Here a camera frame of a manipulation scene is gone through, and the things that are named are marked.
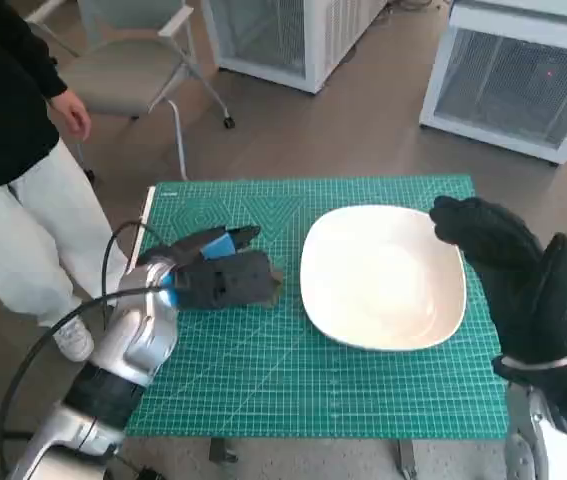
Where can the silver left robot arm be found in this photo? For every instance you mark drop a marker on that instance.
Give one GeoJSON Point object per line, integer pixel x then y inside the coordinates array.
{"type": "Point", "coordinates": [123, 345]}

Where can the white square plate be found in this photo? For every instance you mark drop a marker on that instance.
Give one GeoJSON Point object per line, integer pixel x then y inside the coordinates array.
{"type": "Point", "coordinates": [378, 275]}

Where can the grey table leg with castor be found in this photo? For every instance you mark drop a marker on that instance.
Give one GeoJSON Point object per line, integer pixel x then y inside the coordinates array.
{"type": "Point", "coordinates": [223, 450]}
{"type": "Point", "coordinates": [407, 460]}

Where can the white mesh cabinet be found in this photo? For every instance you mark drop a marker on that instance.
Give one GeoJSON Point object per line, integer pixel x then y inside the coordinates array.
{"type": "Point", "coordinates": [273, 35]}
{"type": "Point", "coordinates": [508, 85]}

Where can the person's hand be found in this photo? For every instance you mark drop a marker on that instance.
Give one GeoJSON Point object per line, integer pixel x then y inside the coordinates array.
{"type": "Point", "coordinates": [70, 112]}

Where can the black gloved right hand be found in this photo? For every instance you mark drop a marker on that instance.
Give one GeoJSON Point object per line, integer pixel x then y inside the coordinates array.
{"type": "Point", "coordinates": [513, 285]}

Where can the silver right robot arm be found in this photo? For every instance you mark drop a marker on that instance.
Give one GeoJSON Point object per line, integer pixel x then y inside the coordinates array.
{"type": "Point", "coordinates": [533, 430]}

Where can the black left hand blue tape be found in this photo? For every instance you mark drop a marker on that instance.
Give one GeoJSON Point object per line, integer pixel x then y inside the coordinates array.
{"type": "Point", "coordinates": [223, 280]}

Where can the person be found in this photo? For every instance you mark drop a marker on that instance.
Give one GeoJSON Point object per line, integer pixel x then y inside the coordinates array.
{"type": "Point", "coordinates": [8, 175]}

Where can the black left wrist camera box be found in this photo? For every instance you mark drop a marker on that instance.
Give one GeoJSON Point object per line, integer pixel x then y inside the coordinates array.
{"type": "Point", "coordinates": [183, 247]}

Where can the green cutting mat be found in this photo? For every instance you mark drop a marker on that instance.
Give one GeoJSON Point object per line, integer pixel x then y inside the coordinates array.
{"type": "Point", "coordinates": [283, 375]}

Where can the grey chair with white frame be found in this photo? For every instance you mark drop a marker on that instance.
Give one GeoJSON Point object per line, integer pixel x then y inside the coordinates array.
{"type": "Point", "coordinates": [123, 75]}

